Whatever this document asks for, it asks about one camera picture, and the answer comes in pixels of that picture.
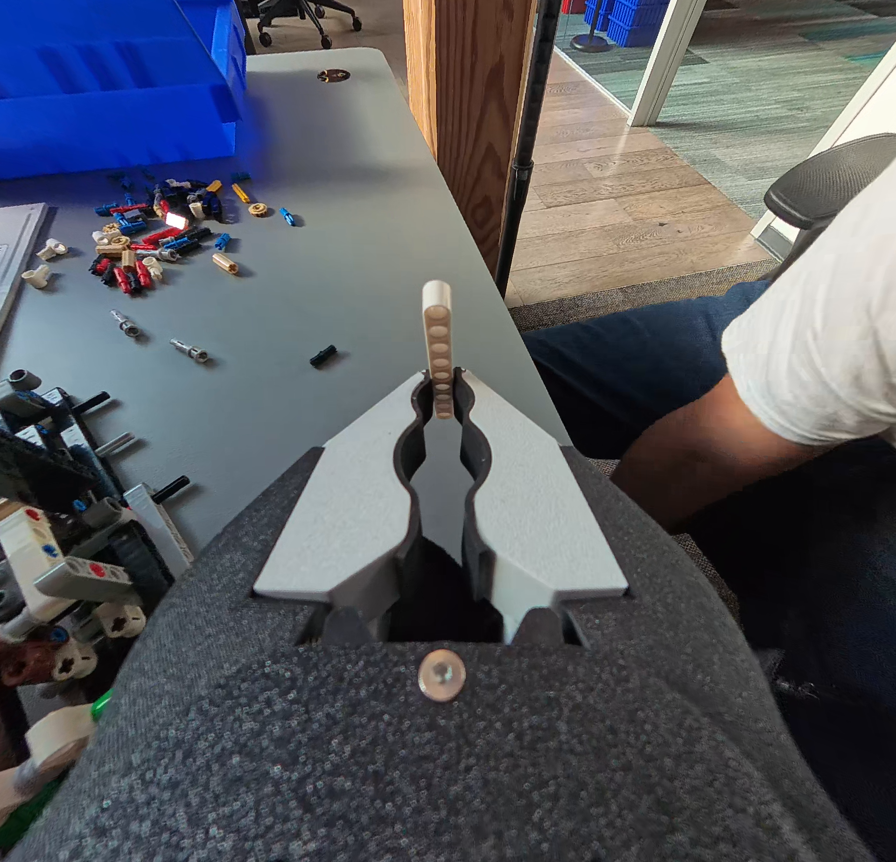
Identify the pile of small lego pieces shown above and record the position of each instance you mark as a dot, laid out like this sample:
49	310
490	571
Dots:
147	239

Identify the lego truck assembly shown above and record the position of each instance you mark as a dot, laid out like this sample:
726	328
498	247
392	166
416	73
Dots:
70	575

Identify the black chair armrest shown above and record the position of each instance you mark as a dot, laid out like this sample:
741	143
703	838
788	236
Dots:
826	176

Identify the white door frame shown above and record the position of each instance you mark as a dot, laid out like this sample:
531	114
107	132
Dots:
668	43

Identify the wooden pillar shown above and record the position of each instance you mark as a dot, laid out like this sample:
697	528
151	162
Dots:
462	71

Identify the person's right forearm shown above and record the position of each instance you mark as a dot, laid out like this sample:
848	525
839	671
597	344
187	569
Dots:
693	449

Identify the white lego connector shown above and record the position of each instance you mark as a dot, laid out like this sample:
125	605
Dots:
52	249
36	275

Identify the black rolling office chair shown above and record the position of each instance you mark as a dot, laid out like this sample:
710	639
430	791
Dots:
301	1

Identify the person's white shirt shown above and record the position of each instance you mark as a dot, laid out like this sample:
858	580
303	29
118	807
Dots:
826	330

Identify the black pole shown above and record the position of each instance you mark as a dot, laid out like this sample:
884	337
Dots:
521	176

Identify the black lego pin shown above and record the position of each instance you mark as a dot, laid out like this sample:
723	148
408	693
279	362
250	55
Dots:
323	355

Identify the person's blue jeans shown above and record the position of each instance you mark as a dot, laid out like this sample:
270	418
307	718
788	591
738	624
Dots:
805	596

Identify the stack of blue crates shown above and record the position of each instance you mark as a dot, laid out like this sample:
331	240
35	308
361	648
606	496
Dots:
633	1

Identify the lego instruction booklet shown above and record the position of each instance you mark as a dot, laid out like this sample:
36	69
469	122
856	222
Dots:
21	260

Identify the tan lego gear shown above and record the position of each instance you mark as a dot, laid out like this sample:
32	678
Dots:
260	209

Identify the grey lego pin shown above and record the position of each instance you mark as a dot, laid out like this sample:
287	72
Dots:
189	350
126	324

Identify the white lego beam with holes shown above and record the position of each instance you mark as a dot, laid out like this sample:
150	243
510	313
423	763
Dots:
439	330

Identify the round black stand base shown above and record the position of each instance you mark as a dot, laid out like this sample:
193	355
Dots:
593	42

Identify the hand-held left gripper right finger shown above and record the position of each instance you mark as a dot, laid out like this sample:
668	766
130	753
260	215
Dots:
546	519

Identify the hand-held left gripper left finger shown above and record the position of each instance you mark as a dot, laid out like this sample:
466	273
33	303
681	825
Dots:
350	512

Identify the tan lego tube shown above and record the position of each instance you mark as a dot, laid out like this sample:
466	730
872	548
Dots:
225	263

